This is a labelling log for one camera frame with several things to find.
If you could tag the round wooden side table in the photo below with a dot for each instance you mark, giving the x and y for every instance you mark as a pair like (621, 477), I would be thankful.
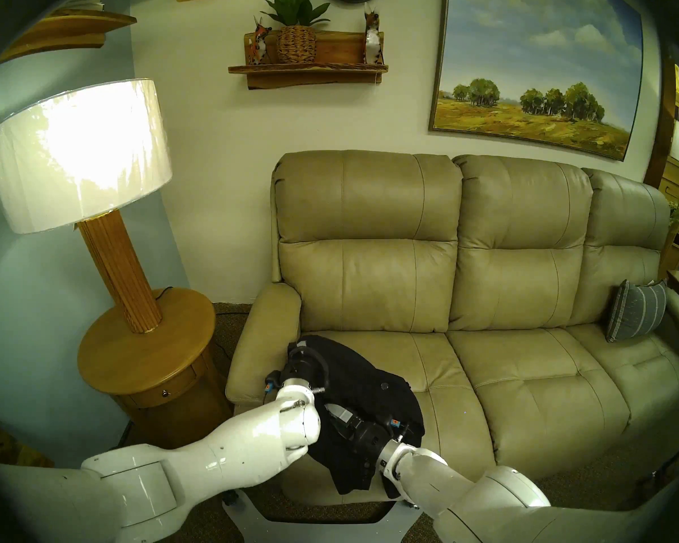
(147, 361)

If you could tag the wooden lamp with white shade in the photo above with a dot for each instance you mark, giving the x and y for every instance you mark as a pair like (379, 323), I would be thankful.
(79, 151)

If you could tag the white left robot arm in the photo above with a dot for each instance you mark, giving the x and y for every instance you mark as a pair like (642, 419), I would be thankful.
(232, 451)

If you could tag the wooden corner shelf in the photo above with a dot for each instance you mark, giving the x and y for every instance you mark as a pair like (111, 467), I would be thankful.
(62, 30)

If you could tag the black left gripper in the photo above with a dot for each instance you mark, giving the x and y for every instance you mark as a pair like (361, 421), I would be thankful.
(303, 366)

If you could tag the wooden bookcase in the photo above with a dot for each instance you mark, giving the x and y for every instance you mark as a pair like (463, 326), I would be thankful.
(665, 134)

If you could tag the framed landscape painting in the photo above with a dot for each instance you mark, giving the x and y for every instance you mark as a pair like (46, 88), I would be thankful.
(537, 67)

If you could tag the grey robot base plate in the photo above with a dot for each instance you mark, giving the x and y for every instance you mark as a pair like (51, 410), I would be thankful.
(317, 530)

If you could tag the wooden wall shelf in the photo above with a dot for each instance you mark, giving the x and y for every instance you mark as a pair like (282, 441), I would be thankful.
(339, 69)

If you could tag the orange fox figurine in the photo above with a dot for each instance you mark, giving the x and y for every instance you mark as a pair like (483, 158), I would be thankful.
(258, 44)

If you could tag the white and brown fox figurine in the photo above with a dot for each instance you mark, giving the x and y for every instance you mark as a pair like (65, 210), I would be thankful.
(373, 38)

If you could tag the grey striped throw pillow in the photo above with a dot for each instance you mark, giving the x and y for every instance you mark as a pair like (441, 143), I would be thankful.
(636, 310)

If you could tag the stack of books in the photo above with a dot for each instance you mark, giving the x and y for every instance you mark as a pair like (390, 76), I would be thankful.
(85, 4)

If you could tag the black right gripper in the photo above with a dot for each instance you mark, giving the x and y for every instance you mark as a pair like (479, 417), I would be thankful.
(368, 443)

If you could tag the green plant in woven basket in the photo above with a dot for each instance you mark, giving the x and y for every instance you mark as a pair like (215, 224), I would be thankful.
(296, 44)

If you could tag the beige leather sofa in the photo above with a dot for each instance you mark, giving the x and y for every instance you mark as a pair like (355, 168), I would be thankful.
(503, 276)

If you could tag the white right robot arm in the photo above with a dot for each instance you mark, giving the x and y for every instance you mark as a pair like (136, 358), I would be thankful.
(475, 491)

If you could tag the black jacket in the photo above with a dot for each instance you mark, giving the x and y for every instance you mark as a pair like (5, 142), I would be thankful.
(362, 378)

